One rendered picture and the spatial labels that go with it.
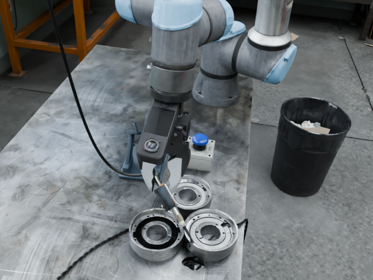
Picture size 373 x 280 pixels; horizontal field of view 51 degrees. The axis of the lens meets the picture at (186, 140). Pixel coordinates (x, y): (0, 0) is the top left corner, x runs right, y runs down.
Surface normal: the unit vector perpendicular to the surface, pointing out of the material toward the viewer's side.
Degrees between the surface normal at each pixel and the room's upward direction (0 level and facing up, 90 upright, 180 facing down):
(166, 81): 82
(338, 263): 0
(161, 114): 23
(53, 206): 0
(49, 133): 0
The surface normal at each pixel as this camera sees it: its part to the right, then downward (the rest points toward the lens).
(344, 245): 0.07, -0.80
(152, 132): 0.02, -0.51
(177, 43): 0.14, 0.50
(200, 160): -0.16, 0.58
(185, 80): 0.56, 0.45
